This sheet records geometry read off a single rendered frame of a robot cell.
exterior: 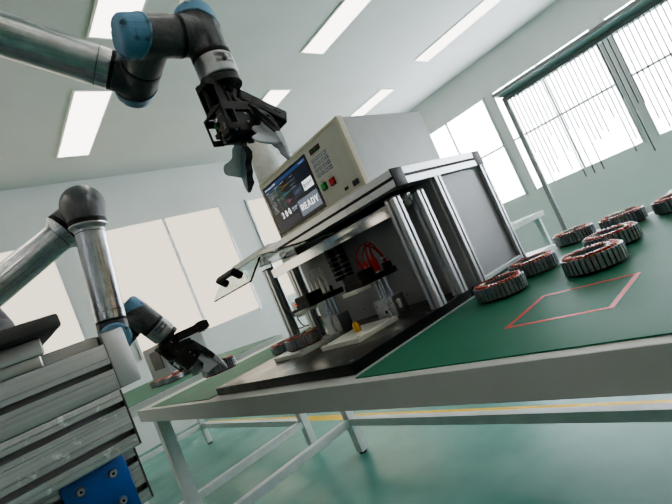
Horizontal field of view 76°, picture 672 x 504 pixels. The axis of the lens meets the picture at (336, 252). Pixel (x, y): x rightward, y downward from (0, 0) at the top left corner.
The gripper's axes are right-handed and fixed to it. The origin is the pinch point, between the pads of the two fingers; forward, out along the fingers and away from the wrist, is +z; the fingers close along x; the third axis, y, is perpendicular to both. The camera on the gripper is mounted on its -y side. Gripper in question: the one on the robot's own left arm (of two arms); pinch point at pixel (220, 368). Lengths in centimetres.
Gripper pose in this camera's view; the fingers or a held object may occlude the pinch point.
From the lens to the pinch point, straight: 147.8
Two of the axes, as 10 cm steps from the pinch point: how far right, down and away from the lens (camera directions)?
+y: -4.2, 6.9, -5.9
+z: 7.0, 6.6, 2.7
